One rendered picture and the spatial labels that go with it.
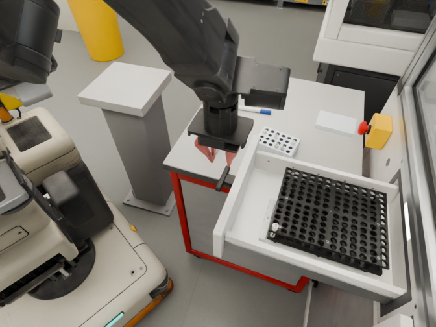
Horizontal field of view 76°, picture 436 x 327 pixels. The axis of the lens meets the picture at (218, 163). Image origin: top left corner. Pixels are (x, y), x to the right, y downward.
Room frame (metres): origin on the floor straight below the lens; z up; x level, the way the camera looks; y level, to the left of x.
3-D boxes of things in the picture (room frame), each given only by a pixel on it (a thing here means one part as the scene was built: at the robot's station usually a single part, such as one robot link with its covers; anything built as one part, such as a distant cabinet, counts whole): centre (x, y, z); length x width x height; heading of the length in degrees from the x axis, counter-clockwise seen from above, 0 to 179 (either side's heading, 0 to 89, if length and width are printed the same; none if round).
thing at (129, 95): (1.01, 0.38, 0.38); 0.30 x 0.30 x 0.76; 73
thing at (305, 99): (0.75, -0.21, 0.38); 0.62 x 0.58 x 0.76; 160
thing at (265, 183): (0.30, -0.24, 0.86); 0.40 x 0.26 x 0.06; 70
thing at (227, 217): (0.38, -0.05, 0.87); 0.29 x 0.02 x 0.11; 160
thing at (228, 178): (0.39, -0.02, 0.91); 0.07 x 0.04 x 0.01; 160
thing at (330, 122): (0.74, -0.41, 0.77); 0.13 x 0.09 x 0.02; 66
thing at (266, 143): (0.63, -0.19, 0.78); 0.12 x 0.08 x 0.04; 59
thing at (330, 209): (0.31, -0.24, 0.87); 0.22 x 0.18 x 0.06; 70
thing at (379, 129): (0.58, -0.45, 0.88); 0.07 x 0.05 x 0.07; 160
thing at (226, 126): (0.36, 0.00, 1.11); 0.10 x 0.07 x 0.07; 70
